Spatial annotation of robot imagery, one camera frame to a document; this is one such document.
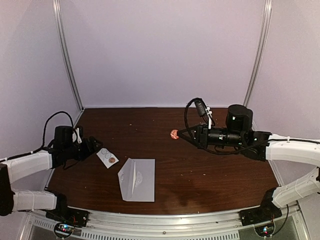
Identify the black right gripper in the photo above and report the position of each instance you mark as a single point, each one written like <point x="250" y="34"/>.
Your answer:
<point x="201" y="140"/>

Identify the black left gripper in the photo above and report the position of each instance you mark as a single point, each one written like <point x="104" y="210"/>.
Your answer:
<point x="89" y="151"/>

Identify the red seal sticker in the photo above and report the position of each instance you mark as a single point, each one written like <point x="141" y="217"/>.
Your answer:
<point x="174" y="134"/>

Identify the white sticker sheet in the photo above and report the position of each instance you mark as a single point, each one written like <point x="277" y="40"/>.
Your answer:
<point x="104" y="155"/>

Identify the grey envelope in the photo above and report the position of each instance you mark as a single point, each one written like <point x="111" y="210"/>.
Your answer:
<point x="137" y="180"/>

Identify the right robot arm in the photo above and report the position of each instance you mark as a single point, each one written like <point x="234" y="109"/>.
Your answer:
<point x="238" y="137"/>

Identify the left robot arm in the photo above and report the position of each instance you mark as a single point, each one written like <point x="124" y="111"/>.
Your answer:
<point x="68" y="144"/>

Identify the brown seal sticker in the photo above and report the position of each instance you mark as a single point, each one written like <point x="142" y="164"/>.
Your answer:
<point x="112" y="160"/>

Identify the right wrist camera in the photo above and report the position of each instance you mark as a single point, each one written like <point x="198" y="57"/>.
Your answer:
<point x="205" y="112"/>

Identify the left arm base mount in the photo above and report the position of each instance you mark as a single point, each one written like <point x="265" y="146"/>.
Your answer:
<point x="67" y="219"/>

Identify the front aluminium rail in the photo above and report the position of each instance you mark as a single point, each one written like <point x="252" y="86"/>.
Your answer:
<point x="224" y="225"/>

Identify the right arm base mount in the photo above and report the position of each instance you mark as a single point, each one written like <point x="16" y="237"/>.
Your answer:
<point x="262" y="216"/>

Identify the left aluminium frame post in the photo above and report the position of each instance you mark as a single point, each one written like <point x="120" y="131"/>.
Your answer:
<point x="65" y="53"/>

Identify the aluminium frame post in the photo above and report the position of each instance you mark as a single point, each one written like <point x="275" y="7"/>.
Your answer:
<point x="264" y="31"/>
<point x="65" y="53"/>

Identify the right aluminium frame post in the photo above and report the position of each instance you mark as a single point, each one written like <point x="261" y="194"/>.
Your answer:
<point x="264" y="31"/>

